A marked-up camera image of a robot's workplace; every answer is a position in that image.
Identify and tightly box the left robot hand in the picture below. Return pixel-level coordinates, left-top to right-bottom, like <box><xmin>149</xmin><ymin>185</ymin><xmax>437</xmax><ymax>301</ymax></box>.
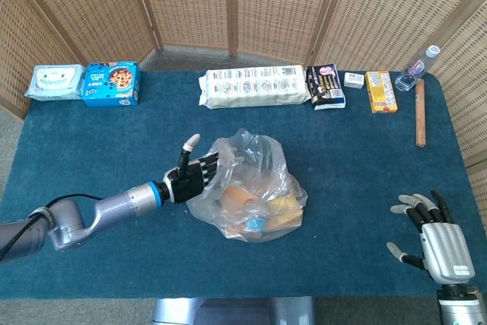
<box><xmin>162</xmin><ymin>133</ymin><xmax>221</xmax><ymax>205</ymax></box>

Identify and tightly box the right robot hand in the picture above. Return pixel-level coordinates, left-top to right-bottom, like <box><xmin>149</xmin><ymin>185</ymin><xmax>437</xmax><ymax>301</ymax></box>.
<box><xmin>386</xmin><ymin>190</ymin><xmax>476</xmax><ymax>288</ymax></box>

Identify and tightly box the clear plastic shopping bag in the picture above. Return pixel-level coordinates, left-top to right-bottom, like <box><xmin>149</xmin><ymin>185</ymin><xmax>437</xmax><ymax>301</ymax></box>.
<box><xmin>185</xmin><ymin>128</ymin><xmax>308</xmax><ymax>244</ymax></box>

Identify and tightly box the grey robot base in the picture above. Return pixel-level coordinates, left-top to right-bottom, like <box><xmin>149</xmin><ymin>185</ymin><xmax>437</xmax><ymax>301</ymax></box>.
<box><xmin>151</xmin><ymin>297</ymin><xmax>317</xmax><ymax>325</ymax></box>

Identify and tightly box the brown bread packet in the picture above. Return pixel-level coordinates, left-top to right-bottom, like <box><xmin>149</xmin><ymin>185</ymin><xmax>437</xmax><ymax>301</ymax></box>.
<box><xmin>224</xmin><ymin>186</ymin><xmax>259</xmax><ymax>208</ymax></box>

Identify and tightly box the blue felt table cover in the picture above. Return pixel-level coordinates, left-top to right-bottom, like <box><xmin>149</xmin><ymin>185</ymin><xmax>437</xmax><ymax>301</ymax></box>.
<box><xmin>0</xmin><ymin>69</ymin><xmax>482</xmax><ymax>300</ymax></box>

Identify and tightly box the yellow sponge block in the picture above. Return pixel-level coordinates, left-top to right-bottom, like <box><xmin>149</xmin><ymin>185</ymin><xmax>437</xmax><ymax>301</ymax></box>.
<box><xmin>268</xmin><ymin>193</ymin><xmax>305</xmax><ymax>227</ymax></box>

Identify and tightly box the white tissue multipack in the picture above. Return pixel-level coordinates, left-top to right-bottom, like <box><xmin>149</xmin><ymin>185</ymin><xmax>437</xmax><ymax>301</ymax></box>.
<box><xmin>197</xmin><ymin>65</ymin><xmax>311</xmax><ymax>110</ymax></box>

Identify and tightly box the blue cookie box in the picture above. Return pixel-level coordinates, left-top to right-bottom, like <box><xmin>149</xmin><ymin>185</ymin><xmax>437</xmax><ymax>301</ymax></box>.
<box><xmin>81</xmin><ymin>60</ymin><xmax>142</xmax><ymax>108</ymax></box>

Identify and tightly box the brown wooden stick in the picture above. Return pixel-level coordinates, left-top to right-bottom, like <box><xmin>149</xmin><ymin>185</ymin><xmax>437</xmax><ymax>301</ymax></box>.
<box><xmin>414</xmin><ymin>78</ymin><xmax>427</xmax><ymax>148</ymax></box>

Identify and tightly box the pale blue wet wipes pack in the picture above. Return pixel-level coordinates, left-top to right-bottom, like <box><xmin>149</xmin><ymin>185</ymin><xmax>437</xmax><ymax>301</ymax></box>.
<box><xmin>24</xmin><ymin>63</ymin><xmax>87</xmax><ymax>102</ymax></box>

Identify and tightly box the yellow cardboard box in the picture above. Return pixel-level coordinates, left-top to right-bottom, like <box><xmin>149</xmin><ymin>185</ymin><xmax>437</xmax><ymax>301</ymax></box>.
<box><xmin>364</xmin><ymin>70</ymin><xmax>399</xmax><ymax>114</ymax></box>

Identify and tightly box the clear plastic water bottle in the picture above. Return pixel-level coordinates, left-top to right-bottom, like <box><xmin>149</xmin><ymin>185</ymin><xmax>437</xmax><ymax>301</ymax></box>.
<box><xmin>394</xmin><ymin>44</ymin><xmax>441</xmax><ymax>92</ymax></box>

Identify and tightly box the small white box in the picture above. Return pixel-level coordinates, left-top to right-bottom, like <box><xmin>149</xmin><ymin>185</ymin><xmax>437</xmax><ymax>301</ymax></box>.
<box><xmin>343</xmin><ymin>72</ymin><xmax>365</xmax><ymax>89</ymax></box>

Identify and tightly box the rattan folding screen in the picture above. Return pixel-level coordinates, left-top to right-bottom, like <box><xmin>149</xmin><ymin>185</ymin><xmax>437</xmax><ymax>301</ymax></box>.
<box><xmin>0</xmin><ymin>0</ymin><xmax>487</xmax><ymax>227</ymax></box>

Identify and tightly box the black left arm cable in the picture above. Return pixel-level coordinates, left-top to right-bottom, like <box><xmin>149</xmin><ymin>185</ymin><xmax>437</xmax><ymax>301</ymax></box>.
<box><xmin>0</xmin><ymin>193</ymin><xmax>103</xmax><ymax>261</ymax></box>

